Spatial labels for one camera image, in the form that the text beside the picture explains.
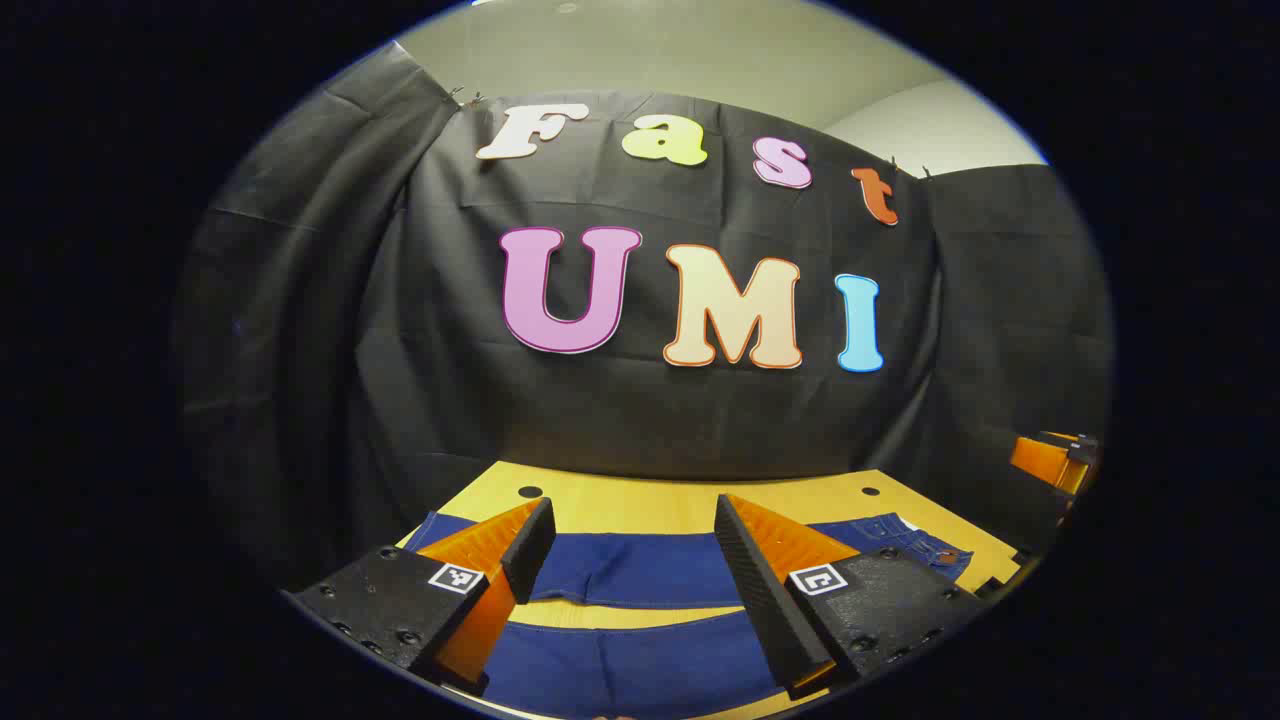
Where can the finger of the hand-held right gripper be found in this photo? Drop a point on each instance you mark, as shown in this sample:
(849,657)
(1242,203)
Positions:
(1040,460)

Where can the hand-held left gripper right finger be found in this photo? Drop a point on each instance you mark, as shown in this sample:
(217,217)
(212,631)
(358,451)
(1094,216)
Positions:
(755,590)

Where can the black backdrop cloth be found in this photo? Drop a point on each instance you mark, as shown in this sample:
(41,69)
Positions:
(640,420)

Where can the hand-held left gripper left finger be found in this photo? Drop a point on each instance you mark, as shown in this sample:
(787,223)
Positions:
(530,550)

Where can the blue denim jeans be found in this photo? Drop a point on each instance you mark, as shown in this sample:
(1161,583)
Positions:
(640,572)

